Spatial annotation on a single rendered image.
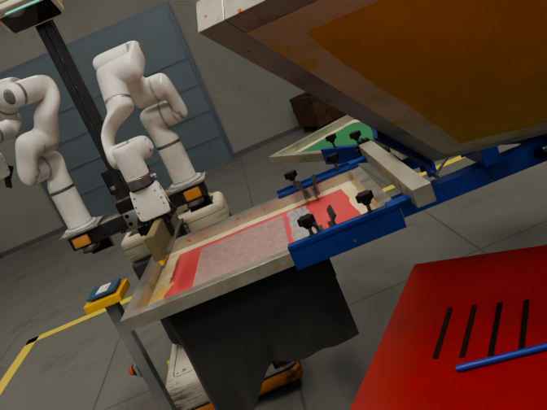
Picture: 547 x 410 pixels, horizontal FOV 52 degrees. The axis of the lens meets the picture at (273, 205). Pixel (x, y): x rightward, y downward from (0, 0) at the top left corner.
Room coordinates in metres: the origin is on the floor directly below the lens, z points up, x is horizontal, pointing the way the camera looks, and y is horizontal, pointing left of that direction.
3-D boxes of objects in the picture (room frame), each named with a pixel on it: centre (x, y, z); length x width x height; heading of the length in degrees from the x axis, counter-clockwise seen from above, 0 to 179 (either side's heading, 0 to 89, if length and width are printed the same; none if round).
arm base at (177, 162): (2.15, 0.27, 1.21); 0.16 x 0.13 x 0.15; 0
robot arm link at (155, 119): (2.14, 0.27, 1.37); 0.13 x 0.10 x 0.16; 82
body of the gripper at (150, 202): (1.67, 0.34, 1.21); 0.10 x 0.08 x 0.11; 86
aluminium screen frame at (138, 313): (1.65, 0.08, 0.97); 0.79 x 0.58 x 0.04; 86
